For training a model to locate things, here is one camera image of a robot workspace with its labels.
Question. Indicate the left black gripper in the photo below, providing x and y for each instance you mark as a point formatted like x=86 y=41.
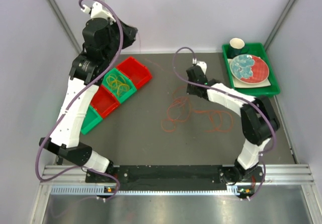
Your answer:
x=129 y=33

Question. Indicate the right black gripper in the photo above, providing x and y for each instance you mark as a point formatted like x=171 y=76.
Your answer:
x=189 y=90

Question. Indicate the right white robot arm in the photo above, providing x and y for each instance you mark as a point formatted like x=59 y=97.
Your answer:
x=259 y=120

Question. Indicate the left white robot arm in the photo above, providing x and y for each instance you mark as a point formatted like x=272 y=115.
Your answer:
x=105 y=36

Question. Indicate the white square plate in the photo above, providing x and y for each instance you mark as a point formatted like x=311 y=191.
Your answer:
x=248 y=71

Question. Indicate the red bin far end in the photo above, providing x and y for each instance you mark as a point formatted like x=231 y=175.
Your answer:
x=138 y=73

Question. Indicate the dark green cup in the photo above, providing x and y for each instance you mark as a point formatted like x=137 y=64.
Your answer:
x=236 y=47

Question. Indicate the red and blue plate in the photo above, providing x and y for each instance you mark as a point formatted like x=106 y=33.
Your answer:
x=249 y=69

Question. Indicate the large green tray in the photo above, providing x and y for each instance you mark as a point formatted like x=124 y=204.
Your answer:
x=269 y=87

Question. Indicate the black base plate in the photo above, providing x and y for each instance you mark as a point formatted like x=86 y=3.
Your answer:
x=183 y=177

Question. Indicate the aluminium frame rail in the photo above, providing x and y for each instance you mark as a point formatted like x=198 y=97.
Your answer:
x=293 y=174

